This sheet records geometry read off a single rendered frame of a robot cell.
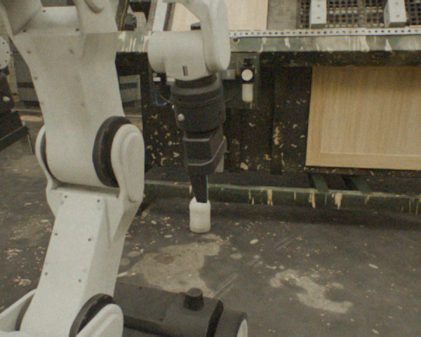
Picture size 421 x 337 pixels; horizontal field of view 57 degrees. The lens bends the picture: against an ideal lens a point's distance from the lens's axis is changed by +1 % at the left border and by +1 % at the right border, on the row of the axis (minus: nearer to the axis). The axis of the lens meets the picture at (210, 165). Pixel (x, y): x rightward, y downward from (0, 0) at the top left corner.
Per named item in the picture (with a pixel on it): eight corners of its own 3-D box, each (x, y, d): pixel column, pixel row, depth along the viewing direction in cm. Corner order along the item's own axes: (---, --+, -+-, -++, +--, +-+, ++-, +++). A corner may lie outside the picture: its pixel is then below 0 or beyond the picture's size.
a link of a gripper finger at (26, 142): (34, 155, 93) (27, 132, 90) (23, 154, 94) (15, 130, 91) (38, 152, 95) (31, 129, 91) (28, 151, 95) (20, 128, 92)
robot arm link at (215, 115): (220, 178, 65) (212, 114, 59) (169, 175, 68) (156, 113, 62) (238, 143, 75) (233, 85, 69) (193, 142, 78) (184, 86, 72)
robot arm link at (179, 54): (214, 110, 60) (205, 36, 55) (154, 109, 64) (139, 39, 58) (234, 85, 69) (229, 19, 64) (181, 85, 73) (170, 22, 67)
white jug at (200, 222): (187, 233, 179) (186, 192, 173) (191, 224, 188) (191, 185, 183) (208, 234, 177) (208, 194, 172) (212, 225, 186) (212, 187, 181)
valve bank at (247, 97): (140, 110, 166) (137, 53, 159) (150, 106, 179) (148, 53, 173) (255, 112, 158) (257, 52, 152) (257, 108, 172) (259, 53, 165)
